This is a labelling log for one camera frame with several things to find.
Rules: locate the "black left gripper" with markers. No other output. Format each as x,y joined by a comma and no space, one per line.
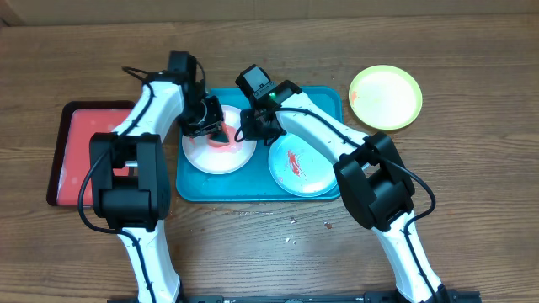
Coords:
212,125

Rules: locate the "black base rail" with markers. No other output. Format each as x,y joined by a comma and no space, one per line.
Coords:
451,296

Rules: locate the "light blue plate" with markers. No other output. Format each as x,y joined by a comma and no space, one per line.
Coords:
301,171

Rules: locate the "yellow-green plate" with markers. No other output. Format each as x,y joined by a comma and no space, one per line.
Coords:
385,97

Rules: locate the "blue plastic tray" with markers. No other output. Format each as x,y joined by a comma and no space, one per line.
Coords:
250,183

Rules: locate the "orange green sponge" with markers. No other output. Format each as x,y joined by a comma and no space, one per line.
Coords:
219,138

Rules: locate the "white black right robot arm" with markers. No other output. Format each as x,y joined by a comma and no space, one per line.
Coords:
375,186

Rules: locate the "white plate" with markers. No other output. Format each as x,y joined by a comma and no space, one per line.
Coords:
213,157

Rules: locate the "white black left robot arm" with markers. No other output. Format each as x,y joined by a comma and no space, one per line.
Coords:
128,174

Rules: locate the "dark red water tray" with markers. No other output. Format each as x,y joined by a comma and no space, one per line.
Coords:
80,120

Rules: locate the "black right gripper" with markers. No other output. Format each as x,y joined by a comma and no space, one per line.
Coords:
253,133

